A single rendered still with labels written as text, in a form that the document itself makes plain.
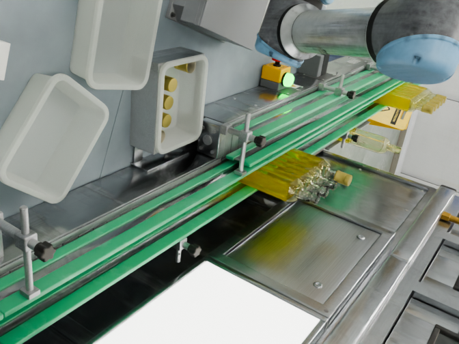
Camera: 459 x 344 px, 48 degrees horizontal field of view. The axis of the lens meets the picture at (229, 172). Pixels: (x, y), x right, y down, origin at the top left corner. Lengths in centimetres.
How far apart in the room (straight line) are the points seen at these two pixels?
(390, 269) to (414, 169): 630
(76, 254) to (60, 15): 45
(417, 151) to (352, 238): 613
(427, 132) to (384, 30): 665
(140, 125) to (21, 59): 34
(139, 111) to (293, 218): 57
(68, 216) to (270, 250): 54
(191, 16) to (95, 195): 46
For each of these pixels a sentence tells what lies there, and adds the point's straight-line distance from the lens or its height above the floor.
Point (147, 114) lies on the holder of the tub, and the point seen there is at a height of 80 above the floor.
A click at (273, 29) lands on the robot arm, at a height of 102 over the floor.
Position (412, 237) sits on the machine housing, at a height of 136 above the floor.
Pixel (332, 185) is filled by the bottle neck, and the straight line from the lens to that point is 146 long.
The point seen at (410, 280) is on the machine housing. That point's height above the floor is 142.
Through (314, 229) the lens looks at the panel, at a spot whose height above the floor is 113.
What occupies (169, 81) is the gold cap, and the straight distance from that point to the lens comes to 122.
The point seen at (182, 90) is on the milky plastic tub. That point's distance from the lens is 133.
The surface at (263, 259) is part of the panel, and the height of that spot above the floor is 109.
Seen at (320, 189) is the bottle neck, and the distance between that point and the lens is 141.
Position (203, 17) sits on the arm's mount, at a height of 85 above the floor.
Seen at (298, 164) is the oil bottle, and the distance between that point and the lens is 149.
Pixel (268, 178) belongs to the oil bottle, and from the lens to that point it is 139.
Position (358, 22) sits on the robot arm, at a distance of 93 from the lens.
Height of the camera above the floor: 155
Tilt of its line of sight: 28 degrees down
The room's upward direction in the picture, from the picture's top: 112 degrees clockwise
